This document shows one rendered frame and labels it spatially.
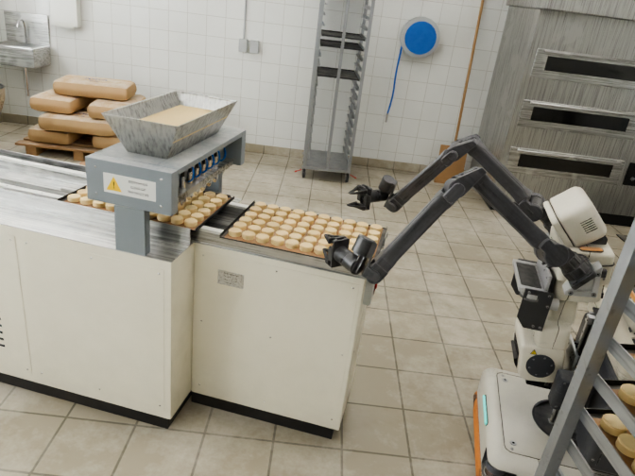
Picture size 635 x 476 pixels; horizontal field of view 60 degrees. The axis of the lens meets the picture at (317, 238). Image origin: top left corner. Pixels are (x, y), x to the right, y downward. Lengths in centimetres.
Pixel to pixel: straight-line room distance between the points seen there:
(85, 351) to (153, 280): 52
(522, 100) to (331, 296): 366
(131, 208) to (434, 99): 467
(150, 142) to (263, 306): 76
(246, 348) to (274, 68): 425
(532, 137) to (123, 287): 420
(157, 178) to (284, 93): 435
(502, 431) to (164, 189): 161
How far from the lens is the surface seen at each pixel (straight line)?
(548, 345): 225
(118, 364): 244
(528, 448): 242
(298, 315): 219
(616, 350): 123
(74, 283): 234
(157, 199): 198
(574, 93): 556
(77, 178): 277
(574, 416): 134
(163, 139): 201
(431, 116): 630
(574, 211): 203
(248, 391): 250
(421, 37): 601
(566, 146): 566
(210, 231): 217
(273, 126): 628
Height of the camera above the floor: 181
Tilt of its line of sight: 25 degrees down
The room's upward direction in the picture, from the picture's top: 7 degrees clockwise
